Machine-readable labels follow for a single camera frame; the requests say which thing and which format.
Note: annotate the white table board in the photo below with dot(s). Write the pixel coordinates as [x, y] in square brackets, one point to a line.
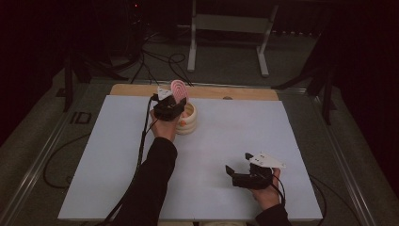
[235, 132]

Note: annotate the cream ribbed cup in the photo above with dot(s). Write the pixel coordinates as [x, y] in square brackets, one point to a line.
[189, 127]

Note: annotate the aluminium floor rail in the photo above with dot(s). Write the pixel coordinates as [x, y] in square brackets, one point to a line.
[342, 163]
[37, 163]

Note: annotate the wooden table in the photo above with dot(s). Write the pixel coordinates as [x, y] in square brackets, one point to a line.
[219, 93]

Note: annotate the pink hairbrush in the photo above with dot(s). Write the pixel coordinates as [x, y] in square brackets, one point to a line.
[173, 86]

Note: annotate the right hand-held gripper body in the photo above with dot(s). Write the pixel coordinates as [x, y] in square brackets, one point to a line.
[266, 160]

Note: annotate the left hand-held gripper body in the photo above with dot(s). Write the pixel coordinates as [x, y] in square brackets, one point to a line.
[167, 109]

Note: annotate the white metal stand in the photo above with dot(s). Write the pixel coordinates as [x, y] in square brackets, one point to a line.
[230, 23]

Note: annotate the person's left hand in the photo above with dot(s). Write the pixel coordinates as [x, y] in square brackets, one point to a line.
[164, 130]

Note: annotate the black tripod stand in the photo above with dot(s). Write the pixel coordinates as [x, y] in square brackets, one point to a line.
[68, 81]
[327, 94]

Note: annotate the person's right hand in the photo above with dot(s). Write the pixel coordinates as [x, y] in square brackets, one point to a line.
[266, 197]

